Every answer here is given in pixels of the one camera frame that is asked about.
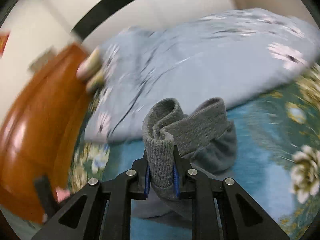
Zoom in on orange wooden headboard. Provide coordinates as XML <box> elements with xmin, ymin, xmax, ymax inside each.
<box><xmin>1</xmin><ymin>44</ymin><xmax>92</xmax><ymax>223</ymax></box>

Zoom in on grey sweatpants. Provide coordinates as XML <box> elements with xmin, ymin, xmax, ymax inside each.
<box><xmin>133</xmin><ymin>98</ymin><xmax>237</xmax><ymax>220</ymax></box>

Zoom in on white wardrobe with black stripe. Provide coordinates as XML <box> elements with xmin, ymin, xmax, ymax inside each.
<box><xmin>0</xmin><ymin>0</ymin><xmax>235</xmax><ymax>63</ymax></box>

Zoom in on light blue floral duvet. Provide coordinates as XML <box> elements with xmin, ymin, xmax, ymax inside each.
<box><xmin>85</xmin><ymin>8</ymin><xmax>319</xmax><ymax>142</ymax></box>

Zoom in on pink folded garment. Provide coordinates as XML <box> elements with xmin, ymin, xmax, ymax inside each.
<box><xmin>55</xmin><ymin>187</ymin><xmax>72</xmax><ymax>206</ymax></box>

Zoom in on teal floral plush blanket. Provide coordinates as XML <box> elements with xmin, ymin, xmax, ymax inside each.
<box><xmin>68</xmin><ymin>63</ymin><xmax>319</xmax><ymax>239</ymax></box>

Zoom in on lower yellow floral pillow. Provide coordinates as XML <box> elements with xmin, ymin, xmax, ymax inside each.
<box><xmin>86</xmin><ymin>69</ymin><xmax>105</xmax><ymax>94</ymax></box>

